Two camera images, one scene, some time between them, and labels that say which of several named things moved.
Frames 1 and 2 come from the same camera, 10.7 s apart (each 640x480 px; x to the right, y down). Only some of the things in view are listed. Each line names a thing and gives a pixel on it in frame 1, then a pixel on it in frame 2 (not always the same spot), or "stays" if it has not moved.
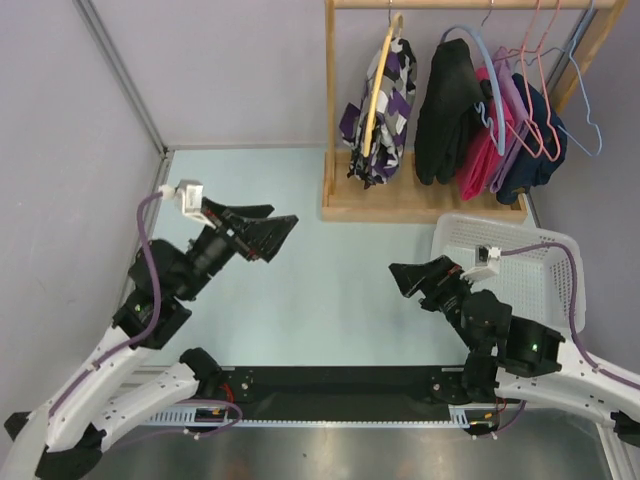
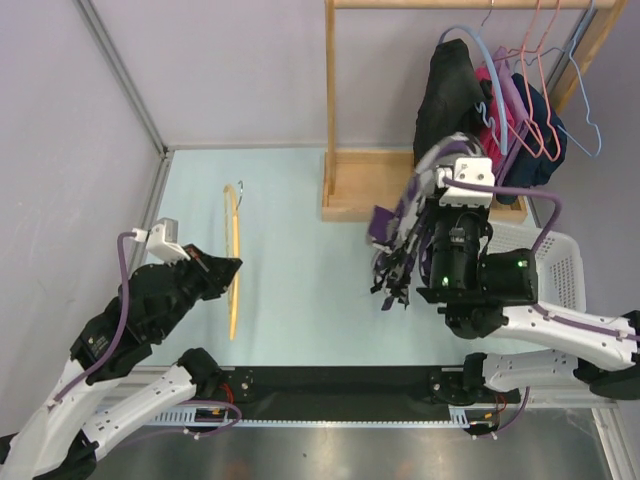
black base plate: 341,393 stays
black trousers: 454,88 stays
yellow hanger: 379,79 → 235,286
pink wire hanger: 530,114 stays
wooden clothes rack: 406,200 stays
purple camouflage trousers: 393,113 → 397,237
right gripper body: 444,296 → 457,227
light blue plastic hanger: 495,77 stays
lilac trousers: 515,118 stays
